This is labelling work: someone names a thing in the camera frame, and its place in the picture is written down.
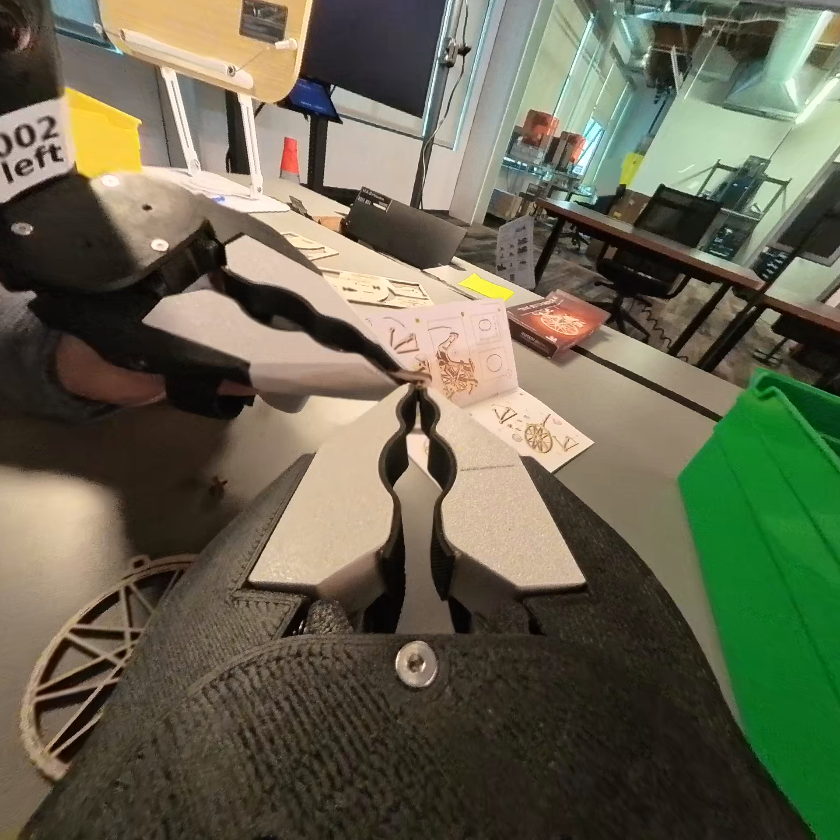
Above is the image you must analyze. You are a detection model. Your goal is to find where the orange 3D printer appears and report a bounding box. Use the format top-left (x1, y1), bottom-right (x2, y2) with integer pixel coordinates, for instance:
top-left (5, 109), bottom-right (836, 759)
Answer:
top-left (520, 109), bottom-right (560, 165)
top-left (556, 130), bottom-right (589, 177)

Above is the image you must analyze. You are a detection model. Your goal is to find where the metal shelving rack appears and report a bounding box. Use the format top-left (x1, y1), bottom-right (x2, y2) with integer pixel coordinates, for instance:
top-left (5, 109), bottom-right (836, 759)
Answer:
top-left (705, 156), bottom-right (791, 253)

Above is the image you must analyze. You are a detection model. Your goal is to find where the large dark screen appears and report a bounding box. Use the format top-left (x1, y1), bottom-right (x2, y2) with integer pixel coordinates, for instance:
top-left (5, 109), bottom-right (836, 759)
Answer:
top-left (298, 0), bottom-right (454, 120)

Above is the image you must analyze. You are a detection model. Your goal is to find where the green plastic bin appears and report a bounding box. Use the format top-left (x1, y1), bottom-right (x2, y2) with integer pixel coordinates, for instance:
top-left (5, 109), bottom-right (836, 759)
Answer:
top-left (678, 367), bottom-right (840, 840)

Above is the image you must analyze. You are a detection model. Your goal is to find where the person's left hand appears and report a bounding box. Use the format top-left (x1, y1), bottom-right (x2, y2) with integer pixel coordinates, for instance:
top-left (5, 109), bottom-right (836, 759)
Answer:
top-left (56, 336), bottom-right (169, 406)

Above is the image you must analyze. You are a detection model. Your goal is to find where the black office chair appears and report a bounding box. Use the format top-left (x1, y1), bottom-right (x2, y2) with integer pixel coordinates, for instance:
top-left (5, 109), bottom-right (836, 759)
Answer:
top-left (596, 184), bottom-right (723, 345)

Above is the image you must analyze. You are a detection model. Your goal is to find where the person's left forearm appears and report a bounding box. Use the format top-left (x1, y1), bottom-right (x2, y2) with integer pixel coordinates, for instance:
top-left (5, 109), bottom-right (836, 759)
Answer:
top-left (0, 289), bottom-right (119, 421)

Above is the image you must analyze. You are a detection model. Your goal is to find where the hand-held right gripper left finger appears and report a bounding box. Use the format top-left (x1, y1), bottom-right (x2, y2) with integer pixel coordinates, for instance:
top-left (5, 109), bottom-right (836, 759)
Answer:
top-left (247, 382), bottom-right (414, 634)

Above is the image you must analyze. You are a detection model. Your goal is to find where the dark monitor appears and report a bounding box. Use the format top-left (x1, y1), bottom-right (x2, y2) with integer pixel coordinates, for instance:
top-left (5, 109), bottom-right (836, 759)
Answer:
top-left (777, 177), bottom-right (840, 266)

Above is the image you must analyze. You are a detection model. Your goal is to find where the dark red model kit box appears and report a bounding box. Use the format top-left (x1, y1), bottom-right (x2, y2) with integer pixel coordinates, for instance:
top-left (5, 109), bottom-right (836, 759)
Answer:
top-left (505, 289), bottom-right (610, 361)

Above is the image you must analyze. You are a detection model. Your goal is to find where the yellow plastic bin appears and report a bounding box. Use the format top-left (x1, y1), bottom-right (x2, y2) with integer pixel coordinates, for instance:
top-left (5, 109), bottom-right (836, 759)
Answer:
top-left (62, 88), bottom-right (144, 179)

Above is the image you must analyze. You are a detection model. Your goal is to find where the wooden parts sheet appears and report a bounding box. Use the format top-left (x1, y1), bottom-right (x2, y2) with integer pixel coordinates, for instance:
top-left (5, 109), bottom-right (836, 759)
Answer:
top-left (323, 268), bottom-right (435, 311)

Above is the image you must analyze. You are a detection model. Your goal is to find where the yellow sticky note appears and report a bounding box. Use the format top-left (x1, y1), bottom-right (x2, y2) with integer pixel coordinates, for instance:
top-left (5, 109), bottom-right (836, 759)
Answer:
top-left (457, 273), bottom-right (517, 303)

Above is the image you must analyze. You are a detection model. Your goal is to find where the black folded card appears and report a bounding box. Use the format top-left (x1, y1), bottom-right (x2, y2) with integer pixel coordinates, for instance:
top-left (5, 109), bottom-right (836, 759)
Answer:
top-left (344, 196), bottom-right (468, 270)

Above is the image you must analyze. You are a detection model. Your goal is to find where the white printed leaflet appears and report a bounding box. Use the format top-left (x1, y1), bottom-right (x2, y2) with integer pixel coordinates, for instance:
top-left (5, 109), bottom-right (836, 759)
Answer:
top-left (495, 214), bottom-right (537, 291)

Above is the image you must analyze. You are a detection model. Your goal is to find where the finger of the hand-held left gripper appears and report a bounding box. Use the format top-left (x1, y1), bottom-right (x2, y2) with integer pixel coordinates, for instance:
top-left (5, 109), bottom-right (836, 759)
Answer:
top-left (140, 287), bottom-right (411, 416)
top-left (209, 231), bottom-right (411, 382)

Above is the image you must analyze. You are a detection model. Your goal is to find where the wooden board on white stand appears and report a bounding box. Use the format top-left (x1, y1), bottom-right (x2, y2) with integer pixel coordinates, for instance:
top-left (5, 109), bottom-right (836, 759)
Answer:
top-left (98, 0), bottom-right (315, 214)

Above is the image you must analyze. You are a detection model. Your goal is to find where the brown wooden table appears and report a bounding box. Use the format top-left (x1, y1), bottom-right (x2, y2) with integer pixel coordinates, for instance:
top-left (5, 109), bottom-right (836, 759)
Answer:
top-left (533, 196), bottom-right (767, 358)

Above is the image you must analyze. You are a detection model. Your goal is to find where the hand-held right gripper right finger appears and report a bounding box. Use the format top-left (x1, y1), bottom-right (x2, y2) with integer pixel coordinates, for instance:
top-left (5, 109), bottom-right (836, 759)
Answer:
top-left (416, 386), bottom-right (587, 631)

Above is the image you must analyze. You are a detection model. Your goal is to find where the wooden spoked wheel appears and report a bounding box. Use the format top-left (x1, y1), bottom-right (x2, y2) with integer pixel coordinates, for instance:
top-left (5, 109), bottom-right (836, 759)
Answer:
top-left (18, 553), bottom-right (201, 782)

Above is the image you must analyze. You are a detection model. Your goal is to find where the metal ventilation duct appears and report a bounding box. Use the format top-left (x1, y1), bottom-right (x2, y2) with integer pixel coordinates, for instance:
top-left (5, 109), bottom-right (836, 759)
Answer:
top-left (722, 7), bottom-right (837, 122)

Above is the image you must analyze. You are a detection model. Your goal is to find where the white instruction booklet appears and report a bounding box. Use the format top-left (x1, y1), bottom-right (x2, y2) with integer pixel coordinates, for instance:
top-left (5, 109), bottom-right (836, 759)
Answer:
top-left (363, 298), bottom-right (596, 475)

